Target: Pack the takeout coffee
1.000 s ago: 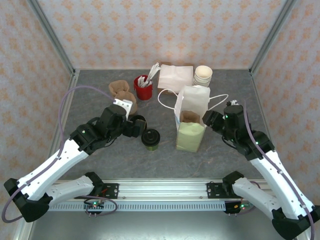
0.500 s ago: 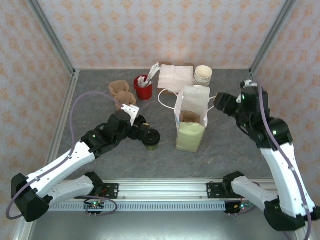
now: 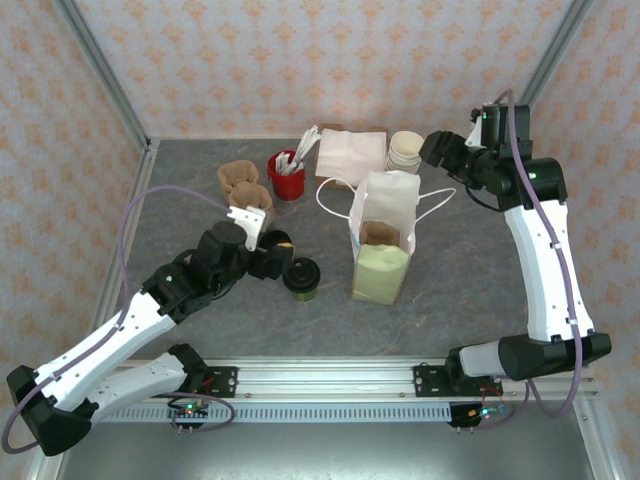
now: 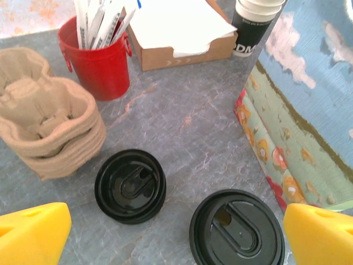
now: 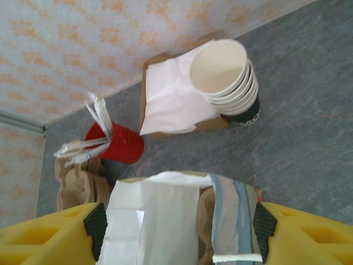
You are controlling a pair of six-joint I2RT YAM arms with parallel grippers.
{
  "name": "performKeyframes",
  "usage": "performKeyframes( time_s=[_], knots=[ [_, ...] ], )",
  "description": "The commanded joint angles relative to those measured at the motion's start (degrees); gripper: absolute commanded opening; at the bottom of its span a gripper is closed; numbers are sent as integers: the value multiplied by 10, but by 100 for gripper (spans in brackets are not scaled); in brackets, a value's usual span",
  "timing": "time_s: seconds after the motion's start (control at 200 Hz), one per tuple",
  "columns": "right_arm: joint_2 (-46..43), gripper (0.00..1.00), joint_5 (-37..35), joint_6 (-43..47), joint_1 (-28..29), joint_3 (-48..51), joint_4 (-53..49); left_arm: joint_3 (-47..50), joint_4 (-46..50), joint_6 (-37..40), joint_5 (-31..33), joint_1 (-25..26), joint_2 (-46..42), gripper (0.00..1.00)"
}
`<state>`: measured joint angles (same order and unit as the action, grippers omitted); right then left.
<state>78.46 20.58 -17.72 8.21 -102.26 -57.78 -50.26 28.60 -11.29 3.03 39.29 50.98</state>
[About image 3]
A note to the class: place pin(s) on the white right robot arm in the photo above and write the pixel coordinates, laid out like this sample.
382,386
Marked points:
545,260

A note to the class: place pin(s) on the grey metal plate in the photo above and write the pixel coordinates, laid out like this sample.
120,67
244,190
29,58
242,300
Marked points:
325,452

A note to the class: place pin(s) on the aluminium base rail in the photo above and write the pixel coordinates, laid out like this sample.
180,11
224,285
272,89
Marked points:
325,377

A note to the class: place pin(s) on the aluminium frame post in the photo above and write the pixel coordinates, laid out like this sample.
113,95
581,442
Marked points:
555,55
107,80

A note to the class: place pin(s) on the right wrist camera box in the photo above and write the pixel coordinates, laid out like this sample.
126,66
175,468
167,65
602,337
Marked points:
474,135

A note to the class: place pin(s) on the white napkin stack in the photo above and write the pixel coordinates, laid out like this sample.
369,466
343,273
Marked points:
330,179

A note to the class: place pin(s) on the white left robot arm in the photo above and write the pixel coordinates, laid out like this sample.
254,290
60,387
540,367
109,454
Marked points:
100,345

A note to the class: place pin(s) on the aluminium frame rail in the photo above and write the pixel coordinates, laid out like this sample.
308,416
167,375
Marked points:
45,467
127,250
597,440

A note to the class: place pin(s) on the black plastic cup lid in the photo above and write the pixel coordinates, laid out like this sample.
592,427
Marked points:
301,274

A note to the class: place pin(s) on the red plastic bucket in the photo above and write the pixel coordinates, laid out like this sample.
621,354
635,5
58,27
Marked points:
287,187

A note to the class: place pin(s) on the green paper coffee cup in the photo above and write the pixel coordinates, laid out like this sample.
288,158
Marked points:
302,297

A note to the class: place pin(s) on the small electronics board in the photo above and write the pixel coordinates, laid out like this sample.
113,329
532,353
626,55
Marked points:
485,412
189,410

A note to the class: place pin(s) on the white paper napkin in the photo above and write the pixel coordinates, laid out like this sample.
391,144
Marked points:
350,150

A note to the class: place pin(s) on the brown cardboard napkin tray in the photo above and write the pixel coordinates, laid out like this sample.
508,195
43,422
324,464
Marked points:
355,128

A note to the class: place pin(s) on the white wrapped straw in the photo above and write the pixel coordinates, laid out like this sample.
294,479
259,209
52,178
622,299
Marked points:
314,145
294,167
303,147
288,161
280,162
309,142

